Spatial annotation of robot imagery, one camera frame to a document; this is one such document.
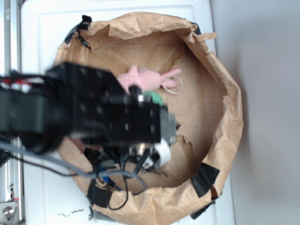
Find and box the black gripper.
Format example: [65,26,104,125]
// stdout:
[46,62,176,173]

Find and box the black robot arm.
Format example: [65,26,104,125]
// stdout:
[0,62,177,168]

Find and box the green dimpled foam ball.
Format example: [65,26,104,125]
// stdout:
[143,91,164,106]

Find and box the pink plush bunny toy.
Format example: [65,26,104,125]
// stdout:
[117,65,183,93]

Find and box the crumpled brown paper bag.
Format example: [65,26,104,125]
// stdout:
[55,11,244,224]

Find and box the white plastic tray lid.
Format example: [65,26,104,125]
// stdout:
[21,0,243,225]

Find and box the black cable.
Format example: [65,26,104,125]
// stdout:
[23,150,150,210]

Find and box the grey braided cable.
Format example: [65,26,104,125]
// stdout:
[0,140,148,192]

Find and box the aluminium frame rail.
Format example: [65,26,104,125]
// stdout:
[0,0,26,225]

